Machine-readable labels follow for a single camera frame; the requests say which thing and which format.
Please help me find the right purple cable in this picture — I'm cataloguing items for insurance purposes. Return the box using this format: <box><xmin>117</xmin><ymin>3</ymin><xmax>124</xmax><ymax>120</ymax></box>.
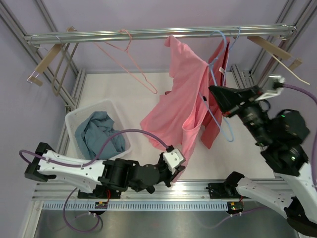
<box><xmin>200</xmin><ymin>83</ymin><xmax>317</xmax><ymax>229</ymax></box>

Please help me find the pink wire hanger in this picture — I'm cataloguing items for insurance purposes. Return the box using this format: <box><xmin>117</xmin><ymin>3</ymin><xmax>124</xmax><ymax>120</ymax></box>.
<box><xmin>94</xmin><ymin>29</ymin><xmax>158</xmax><ymax>94</ymax></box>

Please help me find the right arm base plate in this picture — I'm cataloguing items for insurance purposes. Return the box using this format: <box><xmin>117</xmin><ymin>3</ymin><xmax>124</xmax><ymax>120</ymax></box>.
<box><xmin>206</xmin><ymin>182</ymin><xmax>247</xmax><ymax>199</ymax></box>

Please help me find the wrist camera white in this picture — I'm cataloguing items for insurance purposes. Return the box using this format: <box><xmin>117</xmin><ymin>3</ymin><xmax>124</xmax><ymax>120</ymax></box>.
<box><xmin>162</xmin><ymin>148</ymin><xmax>186</xmax><ymax>175</ymax></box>
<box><xmin>255</xmin><ymin>75</ymin><xmax>285</xmax><ymax>101</ymax></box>

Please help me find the beige clip hanger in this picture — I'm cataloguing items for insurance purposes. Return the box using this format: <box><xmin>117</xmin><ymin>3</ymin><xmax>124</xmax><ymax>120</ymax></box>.
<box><xmin>247</xmin><ymin>36</ymin><xmax>310</xmax><ymax>85</ymax></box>
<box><xmin>27</xmin><ymin>34</ymin><xmax>79</xmax><ymax>97</ymax></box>

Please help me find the left beige clip hanger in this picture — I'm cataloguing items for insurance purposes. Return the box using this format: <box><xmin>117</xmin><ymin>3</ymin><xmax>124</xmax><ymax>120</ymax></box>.
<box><xmin>27</xmin><ymin>34</ymin><xmax>79</xmax><ymax>97</ymax></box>

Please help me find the blue-grey t-shirt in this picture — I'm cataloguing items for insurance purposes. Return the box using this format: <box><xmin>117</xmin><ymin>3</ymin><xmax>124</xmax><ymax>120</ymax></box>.
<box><xmin>75</xmin><ymin>111</ymin><xmax>126</xmax><ymax>160</ymax></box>

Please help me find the dark pink t-shirt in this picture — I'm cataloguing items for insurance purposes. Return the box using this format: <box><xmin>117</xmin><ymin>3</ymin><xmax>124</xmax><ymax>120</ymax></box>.
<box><xmin>201</xmin><ymin>37</ymin><xmax>230</xmax><ymax>149</ymax></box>

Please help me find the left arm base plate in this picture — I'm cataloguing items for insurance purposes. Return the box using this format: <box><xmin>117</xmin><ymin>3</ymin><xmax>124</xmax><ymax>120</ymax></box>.
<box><xmin>77</xmin><ymin>185</ymin><xmax>121</xmax><ymax>199</ymax></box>

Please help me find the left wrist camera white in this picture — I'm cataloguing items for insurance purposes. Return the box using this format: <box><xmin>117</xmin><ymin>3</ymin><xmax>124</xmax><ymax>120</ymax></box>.
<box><xmin>162</xmin><ymin>148</ymin><xmax>186</xmax><ymax>175</ymax></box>

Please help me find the white slotted cable duct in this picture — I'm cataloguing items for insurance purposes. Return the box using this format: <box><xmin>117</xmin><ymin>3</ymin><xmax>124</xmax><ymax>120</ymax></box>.
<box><xmin>42</xmin><ymin>201</ymin><xmax>228</xmax><ymax>211</ymax></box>

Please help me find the right beige clip hanger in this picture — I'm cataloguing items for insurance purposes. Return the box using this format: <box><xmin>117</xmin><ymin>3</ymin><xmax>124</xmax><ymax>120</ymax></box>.
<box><xmin>247</xmin><ymin>36</ymin><xmax>310</xmax><ymax>85</ymax></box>

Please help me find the aluminium hanging rail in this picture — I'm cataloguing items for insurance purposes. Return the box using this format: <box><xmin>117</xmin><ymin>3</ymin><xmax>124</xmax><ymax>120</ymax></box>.
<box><xmin>24</xmin><ymin>23</ymin><xmax>297</xmax><ymax>45</ymax></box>

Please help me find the aluminium front frame rail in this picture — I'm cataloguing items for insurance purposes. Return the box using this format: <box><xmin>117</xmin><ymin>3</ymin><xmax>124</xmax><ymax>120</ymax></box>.
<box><xmin>32</xmin><ymin>180</ymin><xmax>302</xmax><ymax>201</ymax></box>

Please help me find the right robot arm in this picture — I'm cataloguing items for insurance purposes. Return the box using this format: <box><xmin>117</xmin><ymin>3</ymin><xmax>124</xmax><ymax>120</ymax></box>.
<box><xmin>209</xmin><ymin>83</ymin><xmax>317</xmax><ymax>237</ymax></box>

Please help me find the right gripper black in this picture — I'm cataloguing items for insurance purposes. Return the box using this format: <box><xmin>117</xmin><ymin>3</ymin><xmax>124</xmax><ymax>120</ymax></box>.
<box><xmin>209</xmin><ymin>84</ymin><xmax>274</xmax><ymax>146</ymax></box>

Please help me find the white plastic basket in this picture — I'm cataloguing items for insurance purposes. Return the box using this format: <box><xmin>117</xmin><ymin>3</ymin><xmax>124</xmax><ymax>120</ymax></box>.
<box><xmin>65</xmin><ymin>99</ymin><xmax>127</xmax><ymax>159</ymax></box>

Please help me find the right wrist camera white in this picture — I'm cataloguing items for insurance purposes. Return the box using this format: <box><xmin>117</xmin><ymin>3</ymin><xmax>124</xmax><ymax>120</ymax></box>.
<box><xmin>255</xmin><ymin>75</ymin><xmax>285</xmax><ymax>101</ymax></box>

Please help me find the light pink t-shirt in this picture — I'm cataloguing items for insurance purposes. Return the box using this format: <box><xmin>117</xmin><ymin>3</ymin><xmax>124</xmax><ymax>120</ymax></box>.
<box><xmin>140</xmin><ymin>36</ymin><xmax>209</xmax><ymax>166</ymax></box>

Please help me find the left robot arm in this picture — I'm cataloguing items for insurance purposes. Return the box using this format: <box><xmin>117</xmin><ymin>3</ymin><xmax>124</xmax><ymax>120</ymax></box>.
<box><xmin>24</xmin><ymin>142</ymin><xmax>185</xmax><ymax>198</ymax></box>

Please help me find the light blue wire hanger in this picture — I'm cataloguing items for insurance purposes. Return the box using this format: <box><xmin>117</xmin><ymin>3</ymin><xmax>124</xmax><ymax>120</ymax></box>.
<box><xmin>200</xmin><ymin>30</ymin><xmax>234</xmax><ymax>149</ymax></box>

